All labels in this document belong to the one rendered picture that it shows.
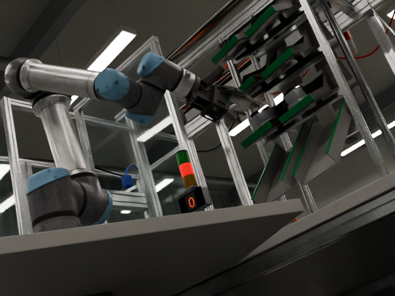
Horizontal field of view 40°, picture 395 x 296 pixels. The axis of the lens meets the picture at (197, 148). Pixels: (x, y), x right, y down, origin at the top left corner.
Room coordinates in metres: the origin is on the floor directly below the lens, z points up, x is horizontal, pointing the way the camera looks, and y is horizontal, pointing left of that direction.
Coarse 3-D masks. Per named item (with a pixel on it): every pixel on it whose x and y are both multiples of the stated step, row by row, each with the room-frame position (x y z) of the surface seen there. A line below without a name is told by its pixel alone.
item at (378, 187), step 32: (384, 192) 1.13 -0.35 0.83; (320, 224) 1.24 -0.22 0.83; (384, 224) 1.46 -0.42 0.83; (256, 256) 1.36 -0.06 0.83; (320, 256) 1.62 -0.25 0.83; (352, 256) 1.79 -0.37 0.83; (384, 256) 1.99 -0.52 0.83; (256, 288) 1.84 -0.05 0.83; (288, 288) 2.05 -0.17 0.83; (320, 288) 2.32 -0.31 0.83; (352, 288) 2.66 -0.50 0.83
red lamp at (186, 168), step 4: (184, 164) 1.88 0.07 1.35; (188, 164) 1.89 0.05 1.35; (180, 168) 1.89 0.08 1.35; (184, 168) 1.88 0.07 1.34; (188, 168) 1.88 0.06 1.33; (192, 168) 1.90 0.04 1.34; (180, 172) 1.90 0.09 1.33; (184, 172) 1.89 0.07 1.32; (188, 172) 1.88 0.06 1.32; (192, 172) 1.89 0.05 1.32
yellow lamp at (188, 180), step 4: (184, 176) 1.89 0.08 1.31; (188, 176) 1.88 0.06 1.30; (192, 176) 1.89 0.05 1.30; (184, 180) 1.89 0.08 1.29; (188, 180) 1.88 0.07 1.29; (192, 180) 1.89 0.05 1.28; (184, 184) 1.90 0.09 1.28; (188, 184) 1.88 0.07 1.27; (192, 184) 1.88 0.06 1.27; (196, 184) 1.89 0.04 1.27
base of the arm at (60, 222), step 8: (48, 216) 1.22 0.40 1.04; (56, 216) 1.22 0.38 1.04; (64, 216) 1.23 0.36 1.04; (72, 216) 1.25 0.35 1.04; (32, 224) 1.25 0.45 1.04; (40, 224) 1.23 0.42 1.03; (48, 224) 1.22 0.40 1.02; (56, 224) 1.22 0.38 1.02; (64, 224) 1.23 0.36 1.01; (72, 224) 1.24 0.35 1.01; (80, 224) 1.27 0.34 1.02
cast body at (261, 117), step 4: (256, 112) 1.46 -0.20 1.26; (260, 112) 1.46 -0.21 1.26; (264, 112) 1.46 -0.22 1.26; (252, 116) 1.46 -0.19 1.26; (256, 116) 1.45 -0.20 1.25; (260, 116) 1.45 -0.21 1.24; (264, 116) 1.46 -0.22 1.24; (268, 116) 1.47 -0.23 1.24; (252, 120) 1.47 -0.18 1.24; (256, 120) 1.46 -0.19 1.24; (260, 120) 1.45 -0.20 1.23; (264, 120) 1.46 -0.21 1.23; (268, 120) 1.47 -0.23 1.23; (252, 124) 1.47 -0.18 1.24; (256, 124) 1.47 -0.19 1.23; (260, 124) 1.45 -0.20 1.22; (256, 128) 1.46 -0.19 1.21
